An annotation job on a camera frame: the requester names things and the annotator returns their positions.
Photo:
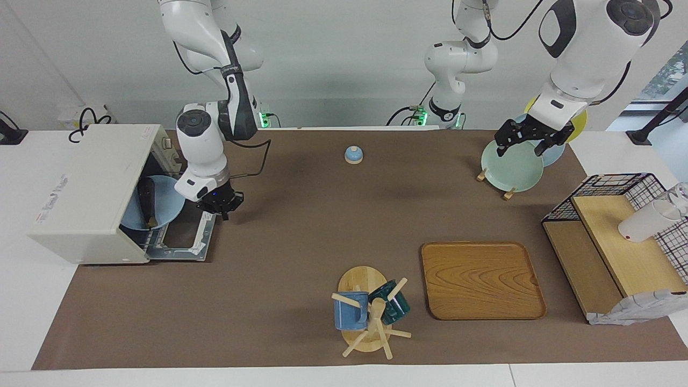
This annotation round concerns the glass oven door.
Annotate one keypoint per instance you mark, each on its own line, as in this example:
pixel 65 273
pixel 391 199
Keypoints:
pixel 207 236

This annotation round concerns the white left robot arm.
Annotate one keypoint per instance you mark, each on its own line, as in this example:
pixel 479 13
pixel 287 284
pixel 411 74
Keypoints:
pixel 586 48

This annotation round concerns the silver oven knob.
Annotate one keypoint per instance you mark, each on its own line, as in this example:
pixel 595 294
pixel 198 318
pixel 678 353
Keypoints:
pixel 176 158
pixel 167 144

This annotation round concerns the pale green plate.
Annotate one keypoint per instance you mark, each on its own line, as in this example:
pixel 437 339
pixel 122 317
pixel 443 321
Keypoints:
pixel 510 169

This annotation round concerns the dark purple eggplant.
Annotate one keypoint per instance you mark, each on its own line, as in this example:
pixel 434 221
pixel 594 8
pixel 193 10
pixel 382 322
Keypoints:
pixel 146 199

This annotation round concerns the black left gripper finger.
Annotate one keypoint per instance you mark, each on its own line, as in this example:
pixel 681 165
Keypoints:
pixel 540 148
pixel 502 149

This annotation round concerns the wooden mug tree stand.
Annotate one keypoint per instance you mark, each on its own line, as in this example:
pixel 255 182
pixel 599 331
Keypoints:
pixel 363 278

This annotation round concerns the clear glass cup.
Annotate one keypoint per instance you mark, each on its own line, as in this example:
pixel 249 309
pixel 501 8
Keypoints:
pixel 681 194

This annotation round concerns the black desk clamp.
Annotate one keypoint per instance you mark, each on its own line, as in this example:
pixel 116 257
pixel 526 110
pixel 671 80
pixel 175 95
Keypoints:
pixel 11 137

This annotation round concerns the cream toaster oven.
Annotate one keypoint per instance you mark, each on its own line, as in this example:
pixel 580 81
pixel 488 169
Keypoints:
pixel 80 193

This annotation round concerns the brown table mat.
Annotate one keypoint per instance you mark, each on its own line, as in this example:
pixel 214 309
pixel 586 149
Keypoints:
pixel 301 242

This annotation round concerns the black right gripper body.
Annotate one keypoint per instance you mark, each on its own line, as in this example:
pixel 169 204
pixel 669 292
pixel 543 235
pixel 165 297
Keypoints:
pixel 220 198

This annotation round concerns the dark green ceramic mug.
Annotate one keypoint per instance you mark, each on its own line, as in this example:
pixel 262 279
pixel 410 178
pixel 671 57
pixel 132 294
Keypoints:
pixel 395 309

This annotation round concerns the wooden plate rack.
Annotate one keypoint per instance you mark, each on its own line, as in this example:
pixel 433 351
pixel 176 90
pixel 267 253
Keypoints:
pixel 509 194

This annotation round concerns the blue ceramic mug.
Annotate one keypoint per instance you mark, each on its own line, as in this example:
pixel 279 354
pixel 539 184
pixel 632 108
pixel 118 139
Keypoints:
pixel 348 316

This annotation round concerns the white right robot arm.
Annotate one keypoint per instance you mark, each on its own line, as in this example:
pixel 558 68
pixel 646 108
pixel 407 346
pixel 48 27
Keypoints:
pixel 201 145

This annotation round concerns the white cup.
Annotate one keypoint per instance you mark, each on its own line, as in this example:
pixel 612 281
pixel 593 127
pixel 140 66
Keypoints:
pixel 642 226

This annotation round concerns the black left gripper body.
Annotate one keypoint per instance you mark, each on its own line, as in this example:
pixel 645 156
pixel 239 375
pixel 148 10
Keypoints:
pixel 532 131

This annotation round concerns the light blue racked plate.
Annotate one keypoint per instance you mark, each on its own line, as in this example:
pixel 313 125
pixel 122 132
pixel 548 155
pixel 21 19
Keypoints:
pixel 553 154

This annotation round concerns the yellow plate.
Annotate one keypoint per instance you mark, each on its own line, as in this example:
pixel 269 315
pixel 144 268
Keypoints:
pixel 579 126

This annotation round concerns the wooden serving tray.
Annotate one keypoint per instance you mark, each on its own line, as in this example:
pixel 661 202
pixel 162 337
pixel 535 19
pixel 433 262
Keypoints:
pixel 481 282

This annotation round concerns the black angled stand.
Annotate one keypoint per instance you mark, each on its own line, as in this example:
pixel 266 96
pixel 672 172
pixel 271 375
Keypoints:
pixel 639 137

